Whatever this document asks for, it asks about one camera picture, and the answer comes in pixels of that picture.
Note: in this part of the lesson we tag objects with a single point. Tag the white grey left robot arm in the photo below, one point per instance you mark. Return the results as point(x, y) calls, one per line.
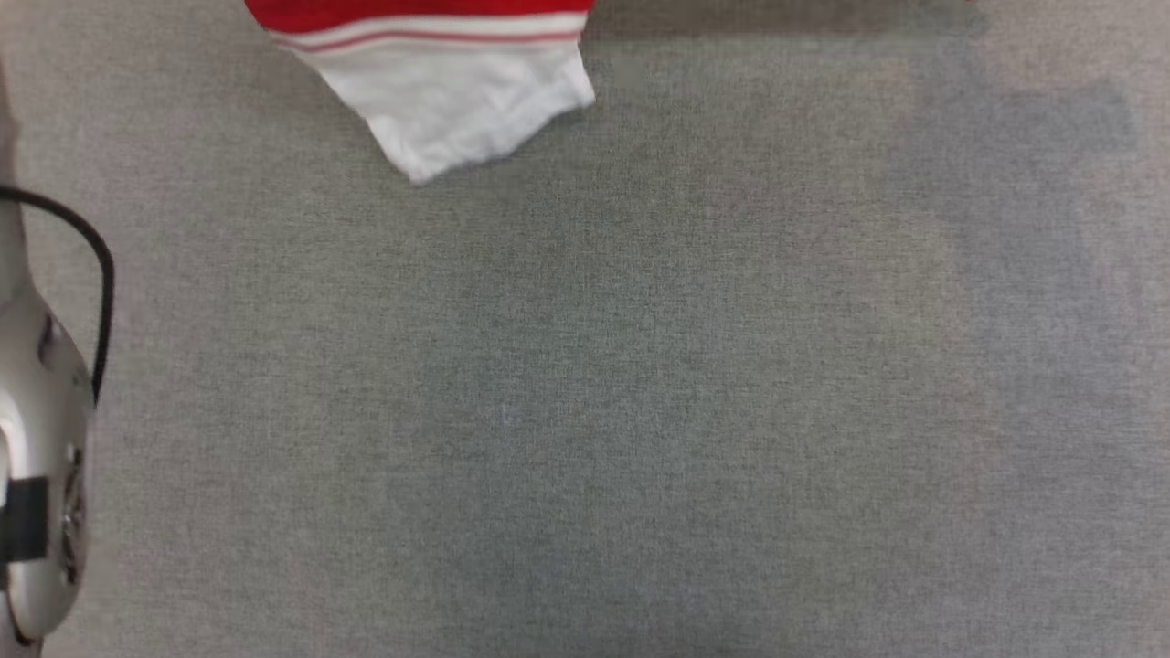
point(37, 439)

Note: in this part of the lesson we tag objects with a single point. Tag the red and white jersey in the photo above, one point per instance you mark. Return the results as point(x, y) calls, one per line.
point(457, 91)

